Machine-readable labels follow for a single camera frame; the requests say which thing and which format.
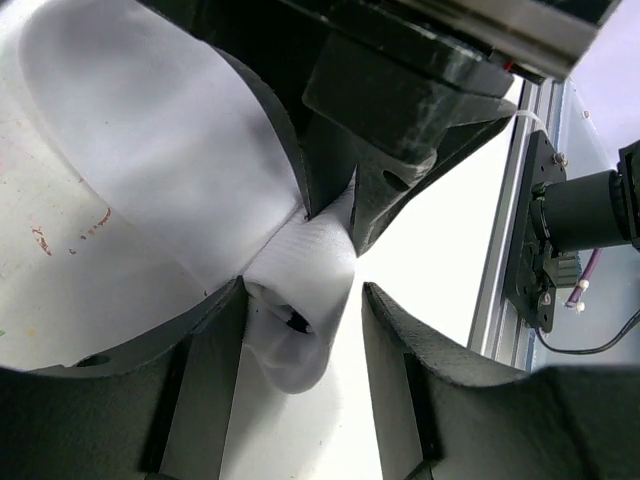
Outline aluminium rail frame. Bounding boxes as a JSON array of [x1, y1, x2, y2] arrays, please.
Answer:
[[467, 74, 640, 374]]

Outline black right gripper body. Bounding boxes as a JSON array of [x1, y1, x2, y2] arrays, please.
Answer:
[[151, 1, 616, 163]]

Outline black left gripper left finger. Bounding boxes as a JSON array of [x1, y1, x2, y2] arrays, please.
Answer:
[[1, 280, 248, 479]]

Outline white sock black stripes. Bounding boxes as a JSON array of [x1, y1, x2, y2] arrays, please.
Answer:
[[17, 1, 356, 394]]

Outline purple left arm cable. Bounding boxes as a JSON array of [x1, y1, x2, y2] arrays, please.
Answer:
[[564, 247, 604, 314]]

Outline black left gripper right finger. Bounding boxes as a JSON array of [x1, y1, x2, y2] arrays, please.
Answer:
[[362, 282, 639, 479]]

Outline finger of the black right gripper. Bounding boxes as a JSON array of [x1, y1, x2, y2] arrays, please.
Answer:
[[350, 97, 516, 256], [213, 40, 355, 219]]

